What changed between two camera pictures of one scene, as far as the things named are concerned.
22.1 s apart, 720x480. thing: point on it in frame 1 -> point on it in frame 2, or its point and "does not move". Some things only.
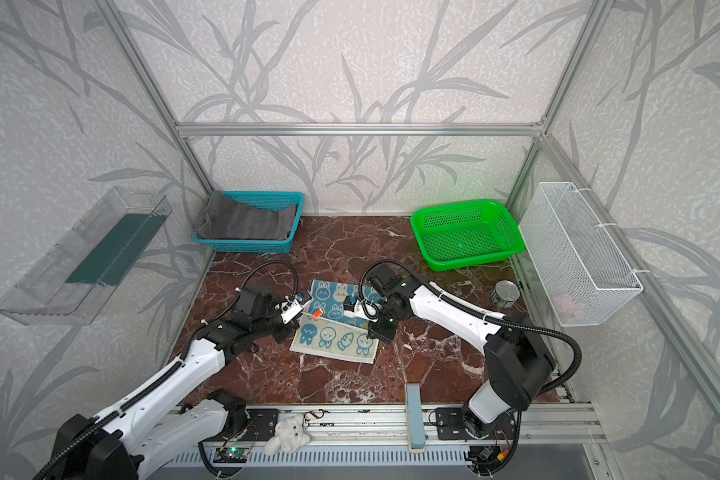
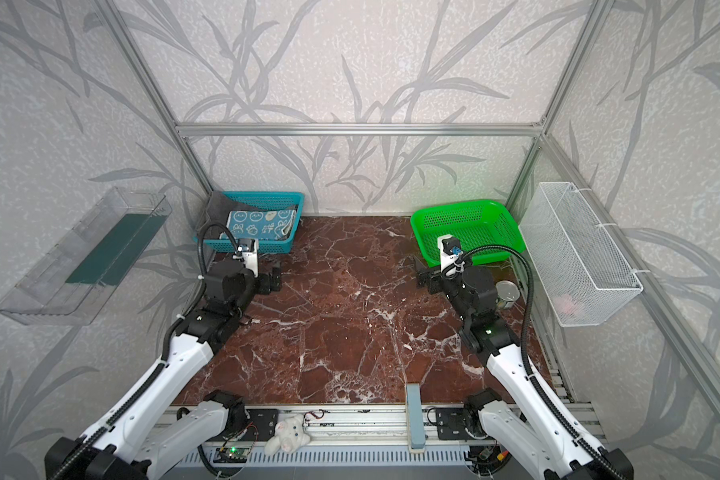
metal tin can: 505,295 does not move
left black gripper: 278,318 -> 270,279
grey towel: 224,217 does not move
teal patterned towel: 329,331 -> 262,224
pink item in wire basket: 564,303 does not move
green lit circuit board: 231,454 does not move
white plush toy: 289,435 does not move
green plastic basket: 467,235 does not move
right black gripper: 371,312 -> 431,279
